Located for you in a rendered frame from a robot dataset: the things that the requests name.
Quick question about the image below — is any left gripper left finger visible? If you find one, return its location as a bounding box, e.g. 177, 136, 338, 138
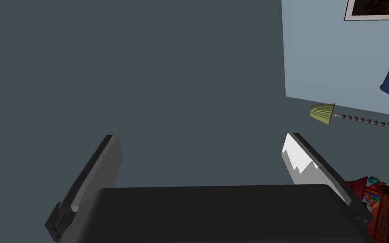
44, 134, 123, 242

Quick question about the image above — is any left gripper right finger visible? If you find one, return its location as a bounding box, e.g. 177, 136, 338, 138
281, 132, 373, 227

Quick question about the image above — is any floor lamp with green shade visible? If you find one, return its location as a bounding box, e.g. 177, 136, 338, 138
309, 103, 389, 130

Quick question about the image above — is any framed dark picture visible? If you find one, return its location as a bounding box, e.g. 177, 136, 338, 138
343, 0, 389, 22

